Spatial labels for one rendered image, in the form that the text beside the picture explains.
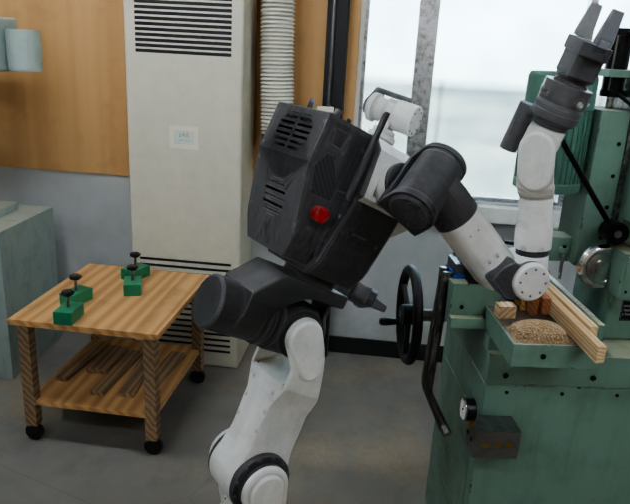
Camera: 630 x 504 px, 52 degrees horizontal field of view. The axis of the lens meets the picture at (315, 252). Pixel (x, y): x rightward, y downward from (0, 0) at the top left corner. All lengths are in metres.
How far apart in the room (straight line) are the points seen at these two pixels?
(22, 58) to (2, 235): 0.75
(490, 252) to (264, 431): 0.61
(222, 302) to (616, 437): 1.21
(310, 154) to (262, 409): 0.57
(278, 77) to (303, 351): 1.81
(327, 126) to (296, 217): 0.18
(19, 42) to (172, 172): 0.81
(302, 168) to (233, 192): 1.74
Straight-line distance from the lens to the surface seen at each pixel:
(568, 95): 1.27
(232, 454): 1.50
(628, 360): 1.92
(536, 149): 1.28
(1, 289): 3.17
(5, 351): 3.30
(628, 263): 1.82
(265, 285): 1.28
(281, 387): 1.40
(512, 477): 1.99
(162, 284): 2.86
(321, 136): 1.22
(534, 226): 1.33
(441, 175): 1.20
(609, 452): 2.04
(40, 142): 3.58
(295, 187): 1.24
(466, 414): 1.75
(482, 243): 1.27
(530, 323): 1.64
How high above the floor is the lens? 1.54
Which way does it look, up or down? 18 degrees down
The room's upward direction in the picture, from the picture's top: 3 degrees clockwise
